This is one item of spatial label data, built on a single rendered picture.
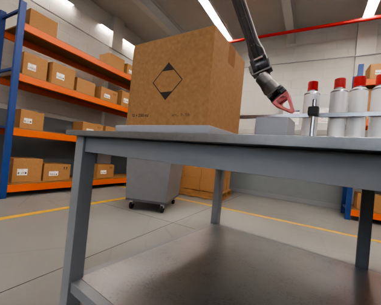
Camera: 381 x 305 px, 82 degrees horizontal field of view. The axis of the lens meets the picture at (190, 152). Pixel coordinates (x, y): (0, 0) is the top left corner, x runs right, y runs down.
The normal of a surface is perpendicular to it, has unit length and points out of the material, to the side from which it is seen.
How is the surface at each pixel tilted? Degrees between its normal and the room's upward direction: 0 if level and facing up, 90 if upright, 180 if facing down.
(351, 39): 90
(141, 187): 94
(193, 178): 90
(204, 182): 90
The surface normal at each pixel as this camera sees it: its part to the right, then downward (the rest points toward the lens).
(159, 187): -0.18, 0.04
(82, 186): 0.80, 0.07
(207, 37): -0.53, -0.06
